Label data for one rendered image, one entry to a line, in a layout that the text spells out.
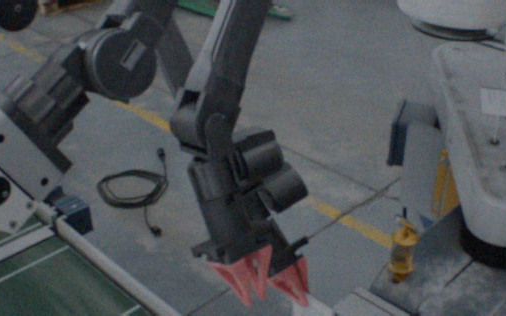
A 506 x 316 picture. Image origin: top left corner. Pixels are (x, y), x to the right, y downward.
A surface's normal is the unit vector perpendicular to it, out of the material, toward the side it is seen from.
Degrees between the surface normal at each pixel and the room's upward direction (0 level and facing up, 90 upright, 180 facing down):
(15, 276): 0
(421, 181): 90
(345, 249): 0
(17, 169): 90
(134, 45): 76
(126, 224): 0
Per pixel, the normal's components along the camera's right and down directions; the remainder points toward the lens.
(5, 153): 0.71, 0.36
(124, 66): 0.59, 0.18
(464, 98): 0.00, -0.86
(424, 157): -0.70, 0.36
